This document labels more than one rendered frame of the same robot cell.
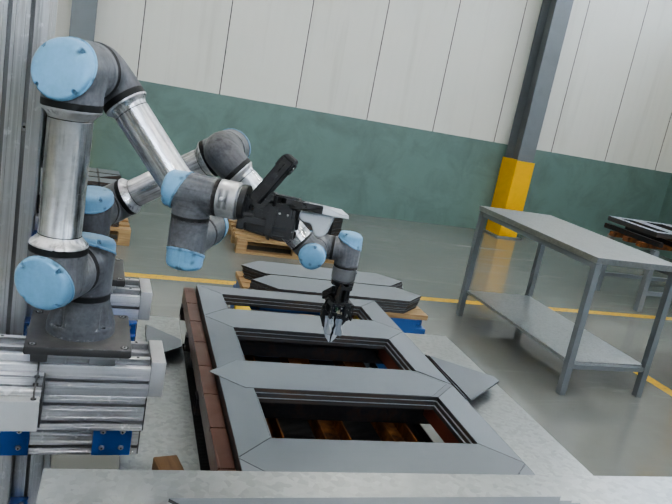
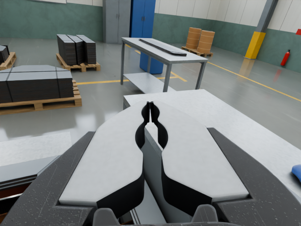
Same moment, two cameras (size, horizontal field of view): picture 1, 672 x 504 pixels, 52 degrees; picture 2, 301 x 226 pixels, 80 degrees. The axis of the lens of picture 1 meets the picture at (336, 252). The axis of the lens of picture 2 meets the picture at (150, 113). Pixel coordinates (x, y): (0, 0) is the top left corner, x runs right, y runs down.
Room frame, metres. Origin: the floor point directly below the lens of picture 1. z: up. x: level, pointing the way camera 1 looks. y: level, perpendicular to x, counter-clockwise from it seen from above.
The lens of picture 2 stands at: (1.34, 0.11, 1.51)
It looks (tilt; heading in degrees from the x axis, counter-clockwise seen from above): 30 degrees down; 260
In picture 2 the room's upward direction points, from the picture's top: 8 degrees clockwise
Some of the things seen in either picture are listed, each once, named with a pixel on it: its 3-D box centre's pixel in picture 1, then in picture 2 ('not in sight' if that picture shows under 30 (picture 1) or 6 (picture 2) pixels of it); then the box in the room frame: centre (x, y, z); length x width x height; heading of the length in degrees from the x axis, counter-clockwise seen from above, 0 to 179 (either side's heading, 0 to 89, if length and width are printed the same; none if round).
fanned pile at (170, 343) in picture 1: (163, 341); not in sight; (2.31, 0.54, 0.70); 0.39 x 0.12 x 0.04; 18
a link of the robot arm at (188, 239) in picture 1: (189, 239); not in sight; (1.36, 0.30, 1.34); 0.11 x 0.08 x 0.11; 175
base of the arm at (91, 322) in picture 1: (82, 309); not in sight; (1.50, 0.55, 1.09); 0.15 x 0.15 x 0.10
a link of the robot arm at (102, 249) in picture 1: (86, 261); not in sight; (1.50, 0.55, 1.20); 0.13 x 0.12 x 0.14; 175
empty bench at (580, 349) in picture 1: (554, 293); not in sight; (5.12, -1.68, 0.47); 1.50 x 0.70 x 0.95; 21
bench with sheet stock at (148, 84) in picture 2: not in sight; (155, 72); (0.77, -3.05, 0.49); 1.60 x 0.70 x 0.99; 114
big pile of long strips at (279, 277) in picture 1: (331, 286); not in sight; (2.98, -0.01, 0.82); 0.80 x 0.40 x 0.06; 108
